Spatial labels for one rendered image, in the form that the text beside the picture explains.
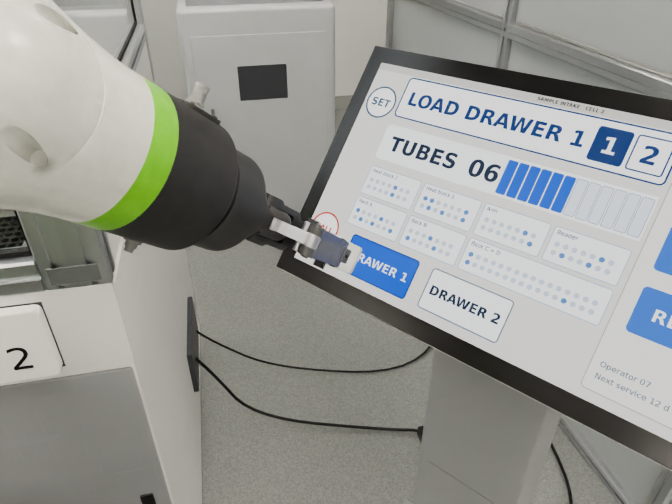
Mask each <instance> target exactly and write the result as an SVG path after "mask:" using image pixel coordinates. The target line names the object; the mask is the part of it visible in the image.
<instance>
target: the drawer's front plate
mask: <svg viewBox="0 0 672 504"><path fill-rule="evenodd" d="M12 348H23V349H25V350H26V351H27V353H28V356H27V358H26V359H25V360H24V362H23V363H22V364H21V365H20V366H19V367H22V366H29V365H33V366H34V368H27V369H21V370H14V367H15V366H16V365H17V363H18V362H19V361H20V360H21V359H22V357H23V352H21V351H18V350H17V351H12V352H10V353H8V354H7V352H6V350H9V349H12ZM62 364H63V362H62V359H61V356H60V354H59V351H58V349H57V346H56V343H55V341H54V338H53V336H52V333H51V330H50V328H49V325H48V323H47V320H46V317H45V315H44V312H43V310H42V308H41V306H39V305H36V304H32V305H24V306H16V307H8V308H0V383H6V382H13V381H20V380H26V379H33V378H40V377H47V376H53V375H58V374H59V373H60V372H61V368H62Z"/></svg>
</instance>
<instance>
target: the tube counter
mask: <svg viewBox="0 0 672 504"><path fill-rule="evenodd" d="M459 184H461V185H464V186H467V187H470V188H473V189H477V190H480V191H483V192H486V193H489V194H492V195H495V196H499V197H502V198H505V199H508V200H511V201H514V202H517V203H520V204H524V205H527V206H530V207H533V208H536V209H539V210H542V211H545V212H549V213H552V214H555V215H558V216H561V217H564V218H567V219H570V220H574V221H577V222H580V223H583V224H586V225H589V226H592V227H595V228H599V229H602V230H605V231H608V232H611V233H614V234H617V235H620V236H624V237H627V238H630V239H633V240H636V241H640V239H641V237H642V235H643V233H644V230H645V228H646V226H647V224H648V222H649V220H650V217H651V215H652V213H653V211H654V209H655V206H656V204H657V202H658V200H659V197H655V196H652V195H648V194H644V193H641V192H637V191H634V190H630V189H626V188H623V187H619V186H615V185H612V184H608V183H604V182H601V181H597V180H593V179H590V178H586V177H582V176H579V175H575V174H572V173H568V172H564V171H561V170H557V169H553V168H550V167H546V166H542V165H539V164H535V163H531V162H528V161H524V160H520V159H517V158H513V157H510V156H506V155H502V154H499V153H495V152H491V151H488V150H484V149H480V148H477V147H476V148H475V150H474V152H473V154H472V156H471V159H470V161H469V163H468V165H467V167H466V170H465V172H464V174H463V176H462V178H461V181H460V183H459Z"/></svg>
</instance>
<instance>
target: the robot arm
mask: <svg viewBox="0 0 672 504"><path fill-rule="evenodd" d="M209 91H210V88H209V87H208V86H206V85H204V84H202V83H200V82H197V81H196V83H195V85H194V89H193V90H192V92H191V94H190V96H189V97H187V98H186V99H185V100H182V99H179V98H176V97H175V96H173V95H171V94H170V93H168V92H167V91H165V90H163V89H162V88H160V87H159V86H157V85H155V84H154V83H152V82H151V81H149V80H147V79H146V78H144V77H143V76H141V75H139V74H138V73H136V72H135V71H133V70H132V69H130V68H129V67H127V66H126V65H124V64H123V63H121V62H120V61H119V60H117V59H116V58H115V57H113V56H112V55H111V54H109V53H108V52H107V51H106V50H104V49H103V48H102V47H101V46H100V45H98V44H97V43H96V42H95V41H94V40H93V39H92V38H90V37H89V36H88V35H87V34H86V33H85V32H84V31H83V30H82V29H81V28H80V27H79V26H78V25H76V24H75V23H74V22H73V21H72V20H71V19H70V18H69V17H68V16H67V15H66V14H65V13H64V12H63V11H62V10H61V9H60V8H59V7H58V6H57V5H56V4H55V3H54V2H53V1H52V0H0V209H9V210H17V211H25V212H31V213H37V214H42V215H47V216H51V217H55V218H59V219H63V220H67V221H70V222H74V223H77V224H81V225H84V226H87V227H91V228H94V229H97V230H101V231H104V232H108V233H111V234H114V235H118V236H121V237H124V238H123V239H125V240H126V241H125V243H124V245H125V247H124V249H123V250H125V251H127V252H129V253H133V251H134V249H135V250H136V248H137V246H138V245H141V244H142V243H145V244H148V245H151V246H155V247H158V248H162V249H166V250H180V249H184V248H188V247H190V246H192V245H194V246H197V247H200V248H203V249H206V250H210V251H222V250H227V249H230V248H232V247H234V246H236V245H238V244H239V243H241V242H242V241H243V240H245V239H246V240H248V241H250V242H253V243H255V244H258V245H260V246H264V245H269V246H272V247H274V248H277V249H279V250H285V249H286V248H287V247H291V248H292V249H293V250H294V251H297V252H298V253H300V255H301V256H302V257H304V258H306V259H307V258H311V259H314V260H315V261H314V263H313V265H315V266H317V267H319V268H321V269H324V267H325V265H328V266H331V267H333V268H336V269H338V270H341V271H344V272H346V273H349V274H352V272H353V270H354V268H355V266H356V263H357V261H358V259H359V257H360V255H361V252H362V250H363V249H362V248H361V247H359V246H357V245H355V244H353V243H351V242H349V241H347V240H345V239H343V238H341V237H339V236H337V235H335V234H333V233H331V232H329V231H327V230H325V229H324V228H322V225H320V224H319V222H318V221H316V220H314V219H311V218H309V219H308V221H305V222H303V221H301V219H300V213H299V212H297V211H295V210H293V209H291V208H289V207H288V206H286V205H284V202H283V200H281V199H279V198H277V197H275V196H273V195H271V194H269V193H267V192H266V185H265V180H264V176H263V174H262V171H261V169H260V168H259V166H258V165H257V164H256V162H255V161H254V160H253V159H251V158H250V157H248V156H247V155H245V154H243V153H242V152H240V151H238V150H237V149H236V147H235V144H234V142H233V140H232V138H231V136H230V135H229V133H228V132H227V131H226V130H225V129H224V128H223V127H222V126H221V125H220V122H221V121H220V120H218V119H217V117H216V116H212V115H210V114H209V113H207V112H205V111H204V109H203V108H204V107H205V106H204V102H205V100H206V97H207V94H208V93H209Z"/></svg>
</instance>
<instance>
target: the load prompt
mask: <svg viewBox="0 0 672 504"><path fill-rule="evenodd" d="M393 116H395V117H398V118H402V119H406V120H410V121H414V122H417V123H421V124H425V125H429V126H433V127H436V128H440V129H444V130H448V131H452V132H455V133H459V134H463V135H467V136H470V137H474V138H478V139H482V140H486V141H489V142H493V143H497V144H501V145H505V146H508V147H512V148H516V149H520V150H523V151H527V152H531V153H535V154H539V155H542V156H546V157H550V158H554V159H558V160H561V161H565V162H569V163H573V164H577V165H580V166H584V167H588V168H592V169H595V170H599V171H603V172H607V173H611V174H614V175H618V176H622V177H626V178H630V179H633V180H637V181H641V182H645V183H648V184H652V185H656V186H660V187H665V184H666V182H667V180H668V178H669V176H670V173H671V171H672V132H669V131H664V130H659V129H655V128H650V127H645V126H641V125H636V124H631V123H626V122H622V121H617V120H612V119H608V118H603V117H598V116H593V115H589V114H584V113H579V112H575V111H570V110H565V109H561V108H556V107H551V106H546V105H542V104H537V103H532V102H528V101H523V100H518V99H513V98H509V97H504V96H499V95H495V94H490V93H485V92H481V91H476V90H471V89H466V88H462V87H457V86H452V85H448V84H443V83H438V82H433V81H429V80H424V79H419V78H415V77H410V79H409V81H408V83H407V85H406V88H405V90H404V92H403V94H402V97H401V99H400V101H399V103H398V105H397V108H396V110H395V112H394V114H393Z"/></svg>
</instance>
